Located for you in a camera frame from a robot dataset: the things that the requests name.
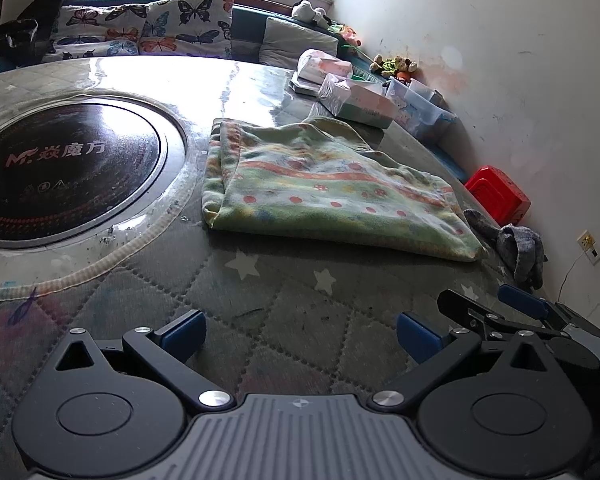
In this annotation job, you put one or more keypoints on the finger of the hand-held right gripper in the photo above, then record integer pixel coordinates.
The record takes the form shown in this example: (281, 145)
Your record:
(462, 310)
(522, 300)

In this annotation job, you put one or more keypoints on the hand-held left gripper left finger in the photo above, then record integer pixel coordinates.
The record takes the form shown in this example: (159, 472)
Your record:
(185, 332)

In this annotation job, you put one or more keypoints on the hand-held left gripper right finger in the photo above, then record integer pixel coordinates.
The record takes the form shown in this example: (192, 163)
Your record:
(415, 335)

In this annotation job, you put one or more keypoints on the green patterned cardigan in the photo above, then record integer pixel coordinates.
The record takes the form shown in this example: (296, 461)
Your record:
(330, 195)

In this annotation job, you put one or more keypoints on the grey sock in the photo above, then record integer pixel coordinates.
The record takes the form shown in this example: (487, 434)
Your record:
(520, 250)

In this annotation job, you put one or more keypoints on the quilted star table cover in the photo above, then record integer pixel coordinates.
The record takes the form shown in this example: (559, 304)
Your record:
(280, 300)

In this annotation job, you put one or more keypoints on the red plastic stool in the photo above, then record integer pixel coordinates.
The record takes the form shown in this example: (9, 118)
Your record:
(497, 195)

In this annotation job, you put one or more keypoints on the induction cooktop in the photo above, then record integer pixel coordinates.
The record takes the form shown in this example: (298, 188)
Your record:
(75, 165)

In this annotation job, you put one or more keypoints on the clear plastic storage box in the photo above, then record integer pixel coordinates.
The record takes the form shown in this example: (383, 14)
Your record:
(422, 110)

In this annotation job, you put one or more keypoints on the pink green tissue pack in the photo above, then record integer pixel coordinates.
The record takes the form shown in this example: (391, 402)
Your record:
(360, 102)

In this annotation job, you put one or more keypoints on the brown plush toys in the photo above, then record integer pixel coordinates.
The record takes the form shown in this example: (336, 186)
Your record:
(392, 66)

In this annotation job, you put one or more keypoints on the pink white tissue pack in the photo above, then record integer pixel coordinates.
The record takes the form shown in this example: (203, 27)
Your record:
(325, 66)

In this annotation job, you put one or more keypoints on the orange green plush toy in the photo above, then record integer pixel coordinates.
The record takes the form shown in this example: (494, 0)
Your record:
(345, 35)

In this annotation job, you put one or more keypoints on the grey cushion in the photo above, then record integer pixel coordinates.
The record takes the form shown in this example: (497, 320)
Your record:
(295, 42)

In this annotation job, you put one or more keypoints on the teal sofa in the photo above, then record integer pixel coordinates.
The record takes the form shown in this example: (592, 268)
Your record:
(245, 25)

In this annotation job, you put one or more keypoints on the white plush toy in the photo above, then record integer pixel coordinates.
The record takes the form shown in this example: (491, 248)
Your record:
(307, 12)

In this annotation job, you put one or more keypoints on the black cloth pile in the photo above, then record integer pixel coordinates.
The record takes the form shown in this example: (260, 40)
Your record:
(20, 30)

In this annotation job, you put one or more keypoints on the wall socket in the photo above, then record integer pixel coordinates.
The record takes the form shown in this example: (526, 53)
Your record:
(589, 245)

